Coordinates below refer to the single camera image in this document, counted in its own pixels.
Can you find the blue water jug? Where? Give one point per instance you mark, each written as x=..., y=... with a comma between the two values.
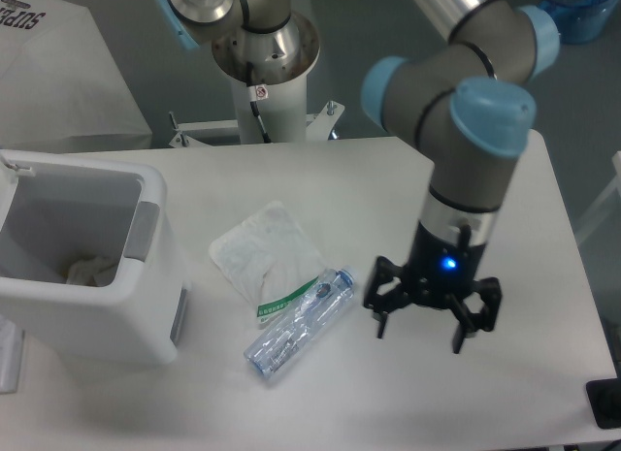
x=579, y=21

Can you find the clear plastic water bottle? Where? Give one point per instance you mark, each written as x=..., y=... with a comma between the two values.
x=301, y=323

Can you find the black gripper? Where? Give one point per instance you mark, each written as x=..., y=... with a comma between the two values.
x=441, y=271

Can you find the white frame right edge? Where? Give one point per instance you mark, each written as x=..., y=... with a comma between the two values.
x=601, y=207

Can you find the white object left edge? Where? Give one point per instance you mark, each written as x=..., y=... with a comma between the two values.
x=12, y=339

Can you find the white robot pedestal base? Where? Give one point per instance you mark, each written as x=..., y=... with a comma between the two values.
x=275, y=113

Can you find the white printed cardboard box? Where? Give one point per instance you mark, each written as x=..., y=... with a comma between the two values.
x=61, y=90

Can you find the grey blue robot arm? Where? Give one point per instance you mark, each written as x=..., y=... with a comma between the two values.
x=465, y=109

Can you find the black device at edge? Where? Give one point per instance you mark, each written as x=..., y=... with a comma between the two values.
x=604, y=399

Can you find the white push-lid trash can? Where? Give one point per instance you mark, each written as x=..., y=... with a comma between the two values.
x=57, y=209

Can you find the crumpled white tissue in bin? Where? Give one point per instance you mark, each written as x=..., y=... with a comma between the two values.
x=94, y=272

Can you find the white plastic wipes packet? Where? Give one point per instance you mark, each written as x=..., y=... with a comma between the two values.
x=269, y=260

